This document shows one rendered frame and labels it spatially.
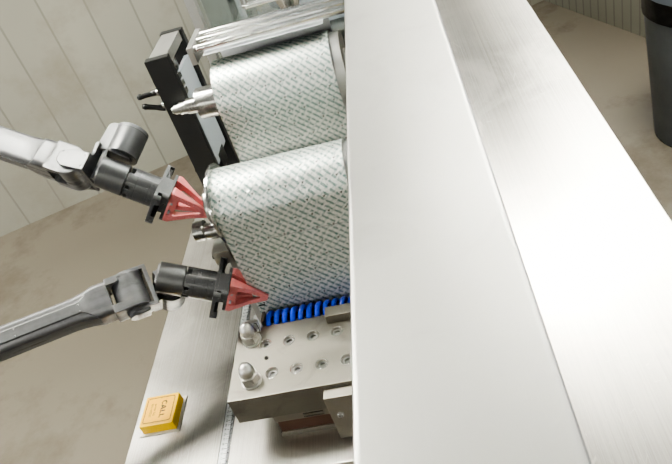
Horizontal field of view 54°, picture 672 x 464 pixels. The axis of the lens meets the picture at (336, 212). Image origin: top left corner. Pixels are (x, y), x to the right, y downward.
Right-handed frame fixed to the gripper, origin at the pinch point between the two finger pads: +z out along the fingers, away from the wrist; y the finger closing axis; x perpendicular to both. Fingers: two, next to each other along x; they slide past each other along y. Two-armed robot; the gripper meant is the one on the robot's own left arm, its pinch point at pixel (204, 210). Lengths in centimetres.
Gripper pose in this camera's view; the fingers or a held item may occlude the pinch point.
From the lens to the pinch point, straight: 123.6
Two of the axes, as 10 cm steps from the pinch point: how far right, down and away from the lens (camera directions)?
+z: 9.1, 3.6, 2.0
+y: -0.6, 5.9, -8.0
